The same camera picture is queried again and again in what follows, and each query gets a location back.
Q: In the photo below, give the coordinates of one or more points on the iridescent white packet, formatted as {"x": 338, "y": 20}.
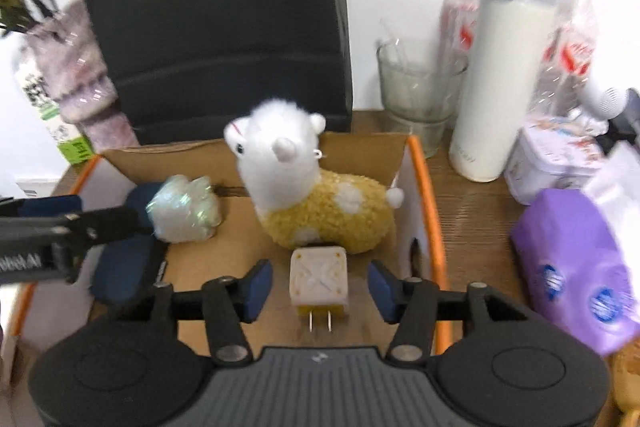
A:
{"x": 185, "y": 209}

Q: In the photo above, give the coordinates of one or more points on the wrapped purple flower bouquet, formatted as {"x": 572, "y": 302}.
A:
{"x": 85, "y": 72}

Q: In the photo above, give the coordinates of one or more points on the white yellow charger plug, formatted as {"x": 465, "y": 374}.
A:
{"x": 319, "y": 279}

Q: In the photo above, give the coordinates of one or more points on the wooden desktop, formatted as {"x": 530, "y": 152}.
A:
{"x": 475, "y": 227}

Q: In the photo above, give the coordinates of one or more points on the black paper bag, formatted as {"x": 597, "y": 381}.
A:
{"x": 215, "y": 17}

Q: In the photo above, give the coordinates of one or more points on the clear plastic packs red labels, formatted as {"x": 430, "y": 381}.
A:
{"x": 570, "y": 52}

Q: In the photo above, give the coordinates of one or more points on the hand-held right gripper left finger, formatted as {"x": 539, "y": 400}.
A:
{"x": 257, "y": 291}

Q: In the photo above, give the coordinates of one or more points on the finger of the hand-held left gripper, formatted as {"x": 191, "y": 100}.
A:
{"x": 47, "y": 206}
{"x": 107, "y": 224}

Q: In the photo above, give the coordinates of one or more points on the white yellow alpaca plush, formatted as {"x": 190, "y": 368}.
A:
{"x": 310, "y": 202}

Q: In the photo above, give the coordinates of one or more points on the purple tissue pack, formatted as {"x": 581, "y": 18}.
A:
{"x": 565, "y": 247}

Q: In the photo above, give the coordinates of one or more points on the white thermos bottle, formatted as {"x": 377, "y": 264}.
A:
{"x": 500, "y": 82}

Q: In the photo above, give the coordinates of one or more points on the red cardboard box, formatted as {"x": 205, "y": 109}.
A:
{"x": 210, "y": 264}

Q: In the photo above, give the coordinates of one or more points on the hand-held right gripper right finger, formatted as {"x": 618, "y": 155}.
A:
{"x": 382, "y": 294}

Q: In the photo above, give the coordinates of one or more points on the white grey device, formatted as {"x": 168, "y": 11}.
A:
{"x": 602, "y": 102}

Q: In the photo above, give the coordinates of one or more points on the clear glass cup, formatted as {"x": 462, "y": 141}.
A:
{"x": 415, "y": 102}

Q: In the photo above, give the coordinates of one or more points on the lavender tin box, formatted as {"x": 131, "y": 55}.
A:
{"x": 540, "y": 157}

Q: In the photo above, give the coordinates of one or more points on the white green carton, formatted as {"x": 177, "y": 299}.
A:
{"x": 45, "y": 107}

